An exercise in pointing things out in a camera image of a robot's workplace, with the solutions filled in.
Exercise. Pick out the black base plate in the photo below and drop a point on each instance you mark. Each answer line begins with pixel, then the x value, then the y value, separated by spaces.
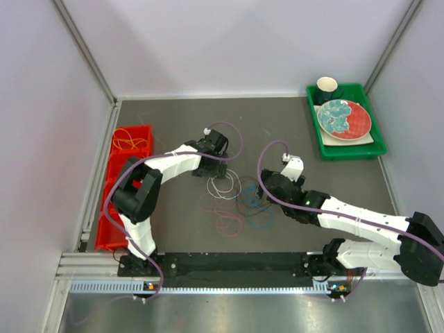
pixel 241 269

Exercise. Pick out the dark green mug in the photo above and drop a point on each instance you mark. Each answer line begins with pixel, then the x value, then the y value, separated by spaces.
pixel 327 89

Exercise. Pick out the white slotted cable duct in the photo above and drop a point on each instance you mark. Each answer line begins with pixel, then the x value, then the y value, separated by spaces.
pixel 147 288

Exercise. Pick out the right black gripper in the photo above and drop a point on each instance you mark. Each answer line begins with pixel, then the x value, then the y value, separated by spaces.
pixel 266 173

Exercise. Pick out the green plastic tray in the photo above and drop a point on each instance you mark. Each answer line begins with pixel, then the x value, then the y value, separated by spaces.
pixel 352 92

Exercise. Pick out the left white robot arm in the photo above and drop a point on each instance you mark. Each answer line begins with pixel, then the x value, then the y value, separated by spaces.
pixel 136 196

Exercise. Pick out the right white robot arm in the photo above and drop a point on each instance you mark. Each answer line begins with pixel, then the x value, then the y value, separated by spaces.
pixel 412 245

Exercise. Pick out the red and blue plate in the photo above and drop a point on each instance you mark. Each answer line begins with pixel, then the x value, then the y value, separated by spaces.
pixel 344 120

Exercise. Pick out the red compartment bin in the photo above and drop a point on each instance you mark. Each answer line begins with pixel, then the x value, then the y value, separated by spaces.
pixel 127 141

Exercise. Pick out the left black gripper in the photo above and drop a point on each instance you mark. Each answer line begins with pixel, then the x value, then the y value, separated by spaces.
pixel 218 171

